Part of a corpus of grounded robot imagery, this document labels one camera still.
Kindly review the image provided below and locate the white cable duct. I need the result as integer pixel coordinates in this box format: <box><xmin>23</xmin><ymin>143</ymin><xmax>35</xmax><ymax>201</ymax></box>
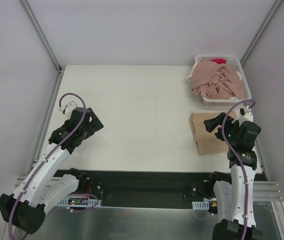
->
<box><xmin>56</xmin><ymin>197</ymin><xmax>102</xmax><ymax>208</ymax></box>
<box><xmin>192</xmin><ymin>200</ymin><xmax>210</xmax><ymax>211</ymax></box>

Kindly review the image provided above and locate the white plastic basket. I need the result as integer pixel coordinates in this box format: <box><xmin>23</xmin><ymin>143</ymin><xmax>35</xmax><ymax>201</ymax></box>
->
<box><xmin>187</xmin><ymin>54</ymin><xmax>251</xmax><ymax>106</ymax></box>

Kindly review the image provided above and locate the right white cable duct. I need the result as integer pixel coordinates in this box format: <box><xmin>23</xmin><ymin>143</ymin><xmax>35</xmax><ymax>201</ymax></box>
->
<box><xmin>192</xmin><ymin>200</ymin><xmax>210</xmax><ymax>211</ymax></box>

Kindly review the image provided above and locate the pink t shirt pile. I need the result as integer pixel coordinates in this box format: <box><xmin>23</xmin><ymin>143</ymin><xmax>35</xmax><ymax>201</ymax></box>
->
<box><xmin>190</xmin><ymin>60</ymin><xmax>245</xmax><ymax>100</ymax></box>

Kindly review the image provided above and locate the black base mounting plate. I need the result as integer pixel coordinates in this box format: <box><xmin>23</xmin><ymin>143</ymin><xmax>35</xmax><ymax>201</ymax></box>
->
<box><xmin>66</xmin><ymin>169</ymin><xmax>232</xmax><ymax>210</ymax></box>

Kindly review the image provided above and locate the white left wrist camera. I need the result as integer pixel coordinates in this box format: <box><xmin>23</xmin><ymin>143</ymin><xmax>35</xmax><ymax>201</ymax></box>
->
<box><xmin>59</xmin><ymin>101</ymin><xmax>78</xmax><ymax>118</ymax></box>

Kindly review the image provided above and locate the left white cable duct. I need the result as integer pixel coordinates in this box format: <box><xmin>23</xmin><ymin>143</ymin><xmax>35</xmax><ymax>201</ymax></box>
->
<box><xmin>56</xmin><ymin>197</ymin><xmax>102</xmax><ymax>208</ymax></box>

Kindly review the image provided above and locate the aluminium frame rail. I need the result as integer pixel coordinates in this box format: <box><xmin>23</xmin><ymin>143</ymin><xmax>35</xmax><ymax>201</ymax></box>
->
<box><xmin>13</xmin><ymin>176</ymin><xmax>282</xmax><ymax>201</ymax></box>

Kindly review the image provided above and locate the magenta cloth in basket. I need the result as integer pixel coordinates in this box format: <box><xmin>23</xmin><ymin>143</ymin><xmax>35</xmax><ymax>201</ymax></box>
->
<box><xmin>210</xmin><ymin>58</ymin><xmax>227</xmax><ymax>65</ymax></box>

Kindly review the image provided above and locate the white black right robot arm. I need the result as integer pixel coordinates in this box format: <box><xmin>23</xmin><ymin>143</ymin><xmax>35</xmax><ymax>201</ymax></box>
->
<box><xmin>204</xmin><ymin>109</ymin><xmax>263</xmax><ymax>240</ymax></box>

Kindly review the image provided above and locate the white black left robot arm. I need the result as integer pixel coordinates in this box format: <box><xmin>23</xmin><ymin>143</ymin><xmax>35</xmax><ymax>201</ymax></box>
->
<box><xmin>0</xmin><ymin>107</ymin><xmax>104</xmax><ymax>235</ymax></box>

